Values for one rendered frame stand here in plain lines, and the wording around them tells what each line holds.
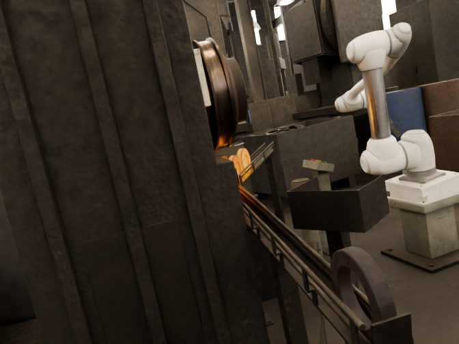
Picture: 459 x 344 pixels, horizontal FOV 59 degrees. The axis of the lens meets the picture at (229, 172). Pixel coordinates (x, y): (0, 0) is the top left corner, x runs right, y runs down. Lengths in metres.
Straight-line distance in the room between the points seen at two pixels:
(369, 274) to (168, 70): 0.82
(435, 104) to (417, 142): 2.94
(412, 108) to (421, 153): 2.69
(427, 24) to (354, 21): 1.44
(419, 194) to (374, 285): 1.64
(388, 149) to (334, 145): 2.04
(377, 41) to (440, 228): 1.07
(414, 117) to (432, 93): 0.39
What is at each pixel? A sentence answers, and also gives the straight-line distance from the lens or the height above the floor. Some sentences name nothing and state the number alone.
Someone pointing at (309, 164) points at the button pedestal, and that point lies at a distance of 2.69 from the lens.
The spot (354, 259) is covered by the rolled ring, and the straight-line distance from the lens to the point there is 0.78.
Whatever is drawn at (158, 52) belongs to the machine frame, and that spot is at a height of 1.24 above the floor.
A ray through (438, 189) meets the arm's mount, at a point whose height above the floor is 0.41.
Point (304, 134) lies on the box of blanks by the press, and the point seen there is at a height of 0.67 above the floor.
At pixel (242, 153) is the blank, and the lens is 2.44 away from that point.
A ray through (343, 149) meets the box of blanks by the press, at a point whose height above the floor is 0.41.
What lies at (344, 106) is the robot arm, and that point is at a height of 0.92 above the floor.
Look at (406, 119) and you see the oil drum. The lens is 5.06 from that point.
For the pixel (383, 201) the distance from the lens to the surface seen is 1.46.
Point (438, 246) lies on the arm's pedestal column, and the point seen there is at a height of 0.08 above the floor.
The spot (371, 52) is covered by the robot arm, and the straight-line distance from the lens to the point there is 2.23.
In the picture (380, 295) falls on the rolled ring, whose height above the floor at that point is 0.67.
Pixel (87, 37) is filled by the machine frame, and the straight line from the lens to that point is 1.29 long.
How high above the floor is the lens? 1.03
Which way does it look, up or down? 8 degrees down
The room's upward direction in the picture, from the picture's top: 12 degrees counter-clockwise
